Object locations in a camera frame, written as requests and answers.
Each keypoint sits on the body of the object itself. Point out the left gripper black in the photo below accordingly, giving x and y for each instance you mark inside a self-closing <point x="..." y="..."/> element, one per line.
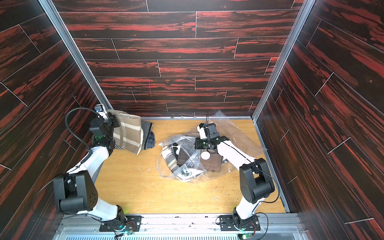
<point x="112" y="121"/>

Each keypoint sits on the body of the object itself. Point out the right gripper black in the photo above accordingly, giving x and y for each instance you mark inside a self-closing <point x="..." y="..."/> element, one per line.
<point x="210" y="142"/>

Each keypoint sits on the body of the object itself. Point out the brown striped fringed scarf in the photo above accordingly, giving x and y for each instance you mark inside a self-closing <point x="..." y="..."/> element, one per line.
<point x="191" y="158"/>

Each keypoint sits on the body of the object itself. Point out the tan cream plaid scarf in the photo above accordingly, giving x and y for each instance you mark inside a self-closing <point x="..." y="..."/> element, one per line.
<point x="129" y="134"/>

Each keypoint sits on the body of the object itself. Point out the clear plastic vacuum bag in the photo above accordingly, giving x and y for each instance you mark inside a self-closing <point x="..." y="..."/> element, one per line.
<point x="226" y="127"/>

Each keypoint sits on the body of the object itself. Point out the navy plaid scarf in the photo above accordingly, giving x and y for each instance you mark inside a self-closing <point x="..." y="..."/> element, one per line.
<point x="151" y="141"/>

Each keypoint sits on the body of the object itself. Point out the black white chevron scarf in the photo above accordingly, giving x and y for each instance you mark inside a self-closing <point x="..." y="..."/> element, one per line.
<point x="147" y="128"/>

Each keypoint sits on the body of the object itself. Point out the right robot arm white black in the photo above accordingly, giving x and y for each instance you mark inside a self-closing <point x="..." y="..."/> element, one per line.
<point x="256" y="182"/>

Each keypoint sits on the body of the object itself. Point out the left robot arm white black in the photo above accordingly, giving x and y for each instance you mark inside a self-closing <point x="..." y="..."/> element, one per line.
<point x="75" y="191"/>

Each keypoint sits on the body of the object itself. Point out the white vacuum bag valve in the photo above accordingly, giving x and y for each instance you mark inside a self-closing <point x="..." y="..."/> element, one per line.
<point x="205" y="155"/>

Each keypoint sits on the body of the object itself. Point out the beige brown striped scarf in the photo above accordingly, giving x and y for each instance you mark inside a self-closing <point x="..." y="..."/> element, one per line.
<point x="170" y="154"/>

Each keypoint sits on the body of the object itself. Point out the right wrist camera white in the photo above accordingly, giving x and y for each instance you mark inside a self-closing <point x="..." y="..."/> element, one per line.
<point x="201" y="129"/>

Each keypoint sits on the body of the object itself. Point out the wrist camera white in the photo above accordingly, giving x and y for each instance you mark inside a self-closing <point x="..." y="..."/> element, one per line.
<point x="101" y="111"/>
<point x="201" y="129"/>

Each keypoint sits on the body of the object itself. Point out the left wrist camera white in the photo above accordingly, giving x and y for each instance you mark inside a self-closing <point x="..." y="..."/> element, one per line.
<point x="101" y="111"/>

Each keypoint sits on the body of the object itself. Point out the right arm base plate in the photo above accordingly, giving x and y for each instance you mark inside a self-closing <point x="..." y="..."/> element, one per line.
<point x="234" y="223"/>

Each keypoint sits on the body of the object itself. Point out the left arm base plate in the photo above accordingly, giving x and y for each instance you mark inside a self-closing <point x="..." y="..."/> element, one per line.
<point x="130" y="224"/>

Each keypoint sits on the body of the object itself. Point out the front aluminium rail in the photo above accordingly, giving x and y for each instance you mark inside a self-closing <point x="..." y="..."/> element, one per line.
<point x="186" y="227"/>

